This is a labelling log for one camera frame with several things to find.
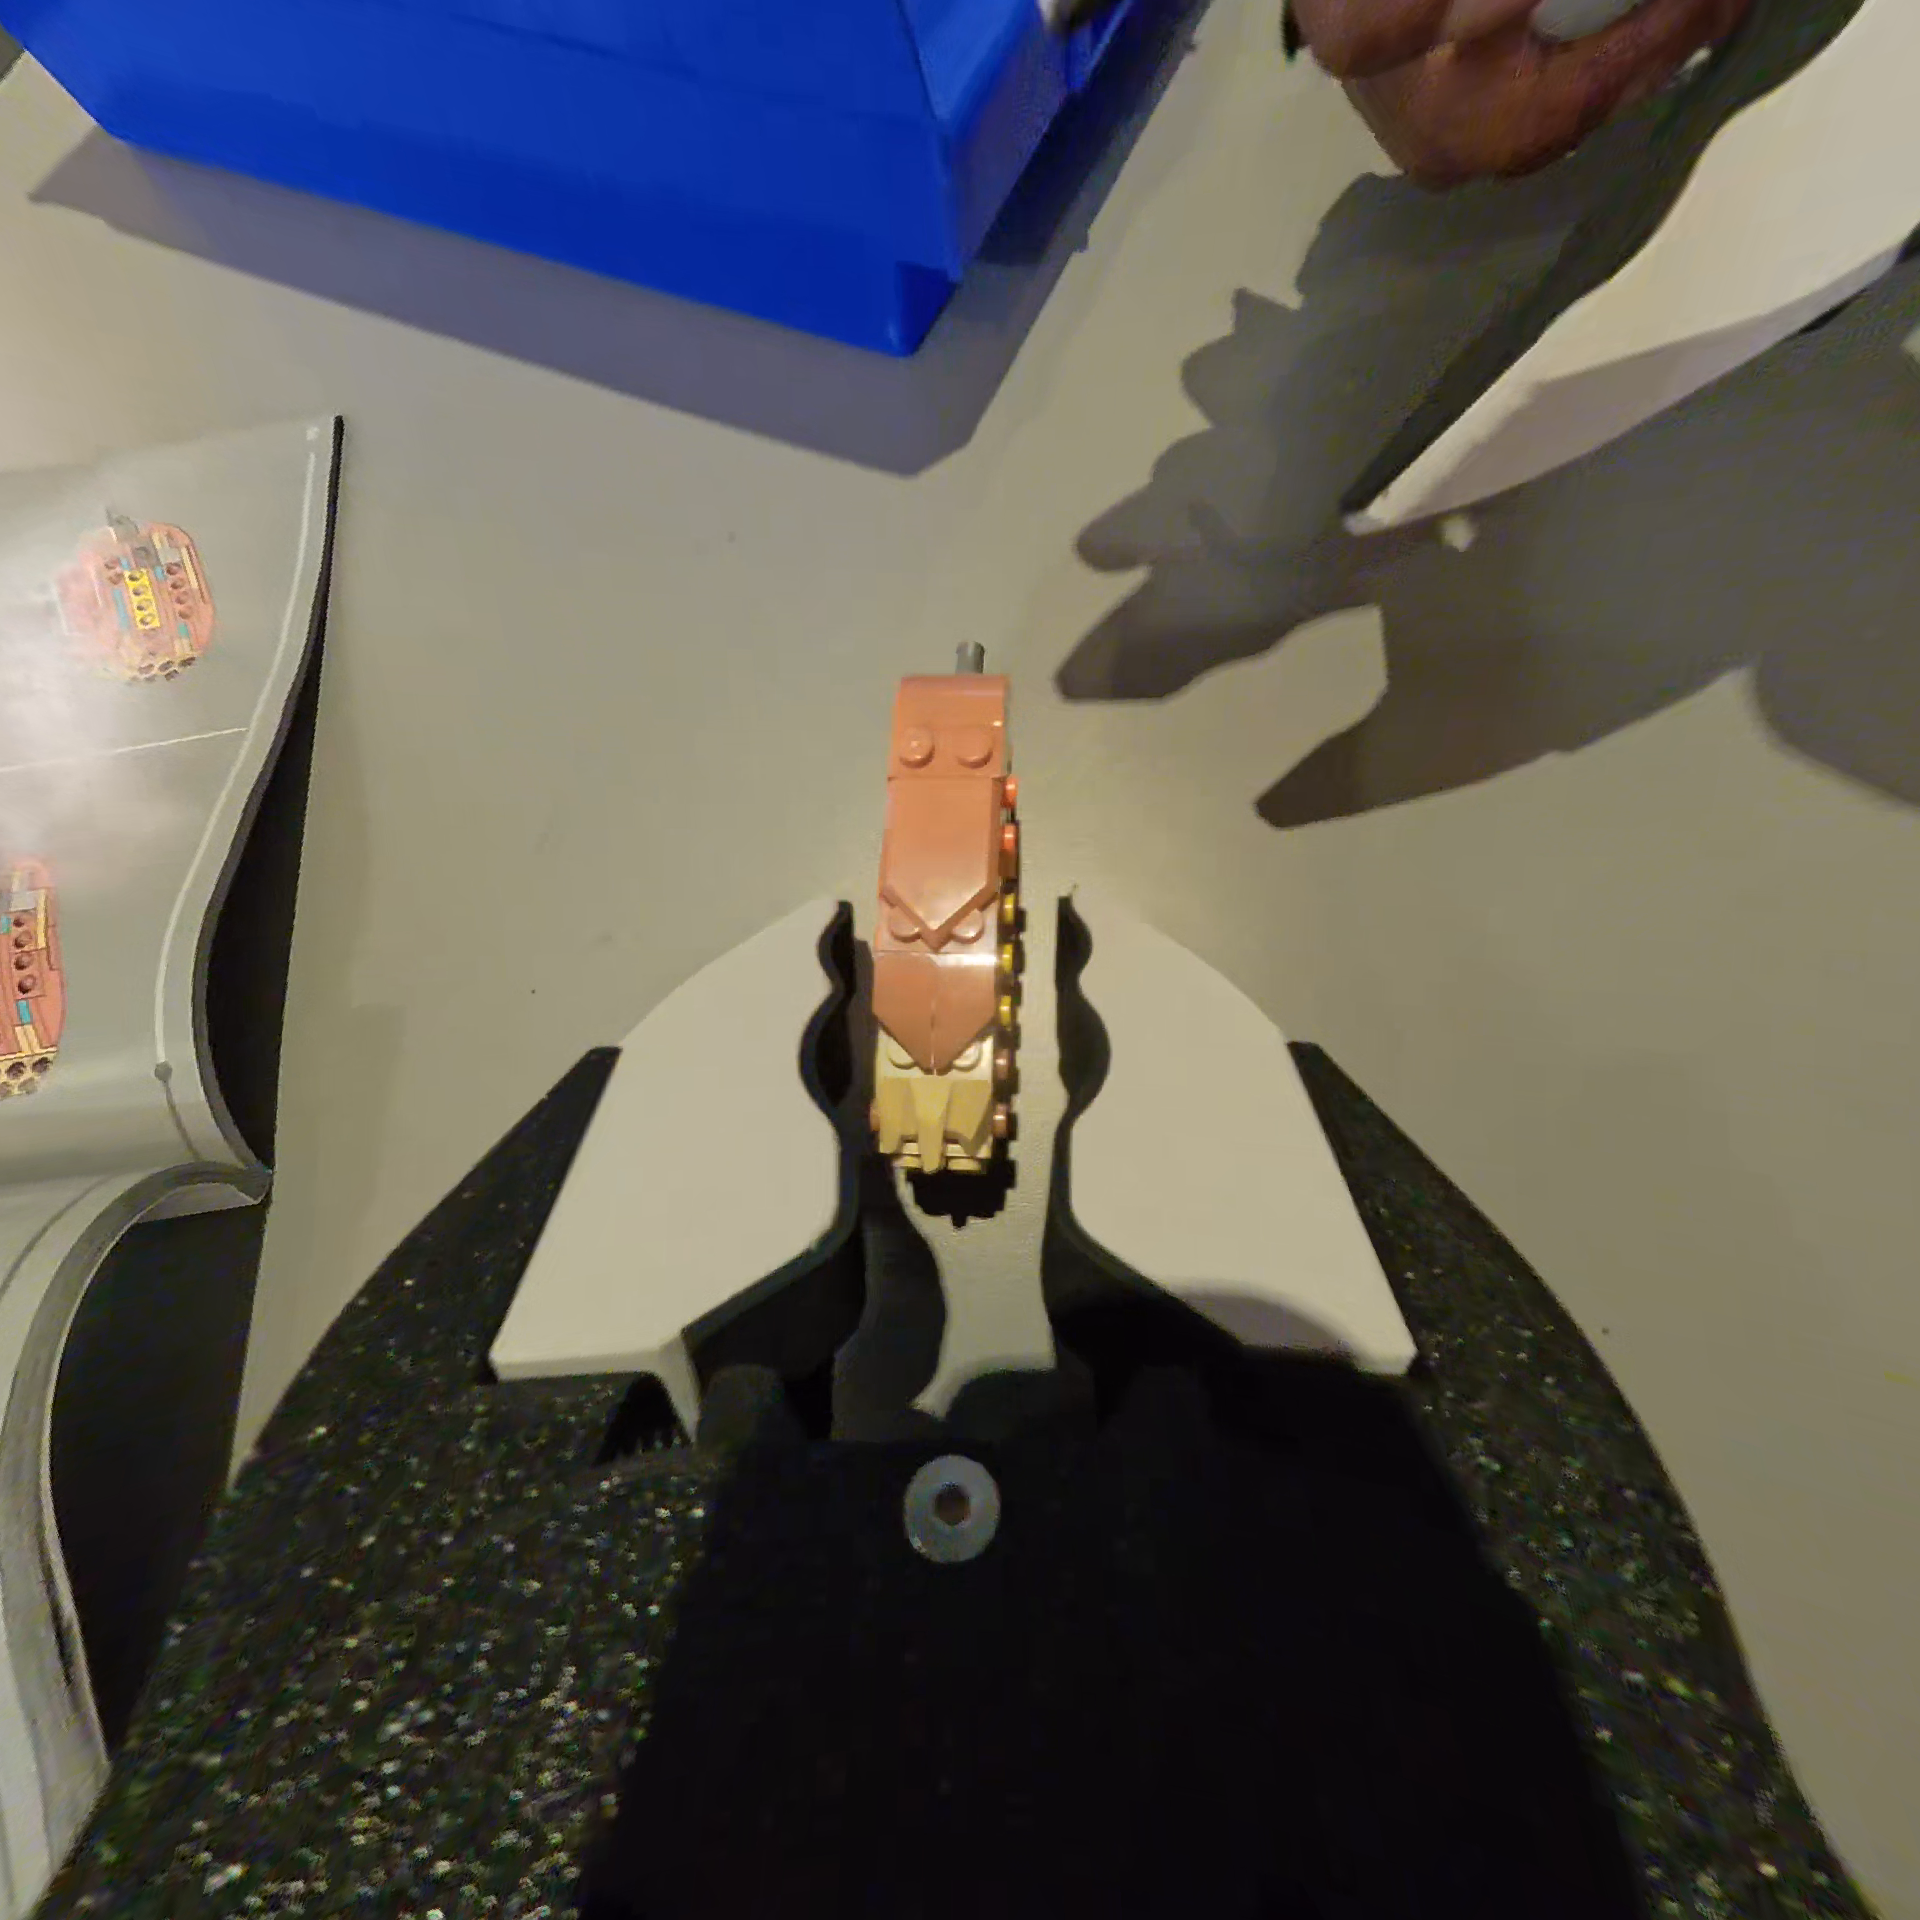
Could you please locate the person's right hand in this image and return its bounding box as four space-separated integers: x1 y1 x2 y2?
1290 0 1719 191

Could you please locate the blue storage bin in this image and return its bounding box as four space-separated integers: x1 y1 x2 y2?
23 0 1210 362

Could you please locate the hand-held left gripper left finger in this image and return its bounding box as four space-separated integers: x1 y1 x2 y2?
486 901 879 1383

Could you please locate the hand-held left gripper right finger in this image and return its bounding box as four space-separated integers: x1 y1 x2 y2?
1046 891 1419 1374

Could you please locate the brown toy brick model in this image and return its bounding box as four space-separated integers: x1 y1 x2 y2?
870 643 1031 1174

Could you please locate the grey instruction booklet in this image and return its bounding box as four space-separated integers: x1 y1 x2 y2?
0 415 348 1854

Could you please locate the grey desk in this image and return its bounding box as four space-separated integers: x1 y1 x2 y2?
0 0 1920 1920

